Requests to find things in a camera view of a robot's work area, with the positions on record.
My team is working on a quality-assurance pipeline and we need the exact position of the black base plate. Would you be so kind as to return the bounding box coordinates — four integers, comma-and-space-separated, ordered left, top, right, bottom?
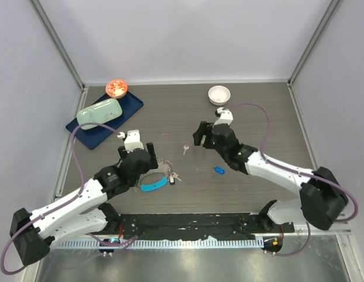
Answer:
113, 213, 295, 241

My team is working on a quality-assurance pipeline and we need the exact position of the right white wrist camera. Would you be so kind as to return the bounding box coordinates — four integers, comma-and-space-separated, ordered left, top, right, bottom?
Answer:
214, 107, 233, 126

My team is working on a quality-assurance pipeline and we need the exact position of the white slotted cable duct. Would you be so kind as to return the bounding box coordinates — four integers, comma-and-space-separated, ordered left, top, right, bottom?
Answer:
55, 237, 264, 250

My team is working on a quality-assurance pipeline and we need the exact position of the white ceramic bowl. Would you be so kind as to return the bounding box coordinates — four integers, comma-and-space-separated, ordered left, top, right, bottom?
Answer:
208, 85, 231, 106

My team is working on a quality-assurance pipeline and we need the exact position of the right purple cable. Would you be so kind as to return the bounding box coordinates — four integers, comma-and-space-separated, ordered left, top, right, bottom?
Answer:
228, 102, 359, 256

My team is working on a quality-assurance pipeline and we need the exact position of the purple cable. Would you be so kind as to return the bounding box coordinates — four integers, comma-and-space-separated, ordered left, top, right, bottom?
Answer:
0, 122, 126, 276
228, 102, 359, 256

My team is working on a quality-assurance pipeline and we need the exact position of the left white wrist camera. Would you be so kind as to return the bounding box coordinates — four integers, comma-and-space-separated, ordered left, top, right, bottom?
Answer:
123, 129, 144, 153

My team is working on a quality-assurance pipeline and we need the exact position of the plain silver key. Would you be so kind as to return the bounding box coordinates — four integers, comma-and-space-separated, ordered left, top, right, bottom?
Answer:
183, 145, 189, 155

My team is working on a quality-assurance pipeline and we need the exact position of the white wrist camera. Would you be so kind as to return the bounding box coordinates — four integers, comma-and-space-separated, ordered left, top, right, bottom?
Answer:
214, 107, 233, 126
123, 129, 144, 153

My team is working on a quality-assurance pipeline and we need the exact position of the large keyring with blue handle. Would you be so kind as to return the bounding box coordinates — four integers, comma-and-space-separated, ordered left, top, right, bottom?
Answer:
135, 158, 173, 192

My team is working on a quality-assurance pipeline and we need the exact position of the pale green oblong dish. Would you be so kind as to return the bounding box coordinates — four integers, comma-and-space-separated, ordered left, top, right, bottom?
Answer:
76, 98, 123, 130

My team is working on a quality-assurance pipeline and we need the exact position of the blue tagged key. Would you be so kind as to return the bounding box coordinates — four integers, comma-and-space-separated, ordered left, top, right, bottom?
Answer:
213, 166, 225, 175

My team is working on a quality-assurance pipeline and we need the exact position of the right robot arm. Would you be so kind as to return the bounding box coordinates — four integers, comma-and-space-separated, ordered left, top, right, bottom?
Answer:
193, 122, 349, 232

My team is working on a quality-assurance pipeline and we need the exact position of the red patterned bowl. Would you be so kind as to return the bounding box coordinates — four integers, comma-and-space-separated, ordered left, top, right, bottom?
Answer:
105, 79, 128, 99

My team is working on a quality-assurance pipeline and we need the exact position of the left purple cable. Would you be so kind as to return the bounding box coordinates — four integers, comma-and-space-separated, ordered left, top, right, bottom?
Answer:
0, 122, 126, 276

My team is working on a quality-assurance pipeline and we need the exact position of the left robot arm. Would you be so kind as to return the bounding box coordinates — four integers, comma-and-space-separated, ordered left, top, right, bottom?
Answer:
9, 142, 158, 266

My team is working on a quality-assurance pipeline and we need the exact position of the black key fob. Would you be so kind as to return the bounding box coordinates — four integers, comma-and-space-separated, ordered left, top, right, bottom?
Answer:
169, 176, 175, 185

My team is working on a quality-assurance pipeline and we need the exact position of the dark blue tray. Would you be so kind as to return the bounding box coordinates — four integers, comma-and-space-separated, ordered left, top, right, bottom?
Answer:
75, 92, 143, 150

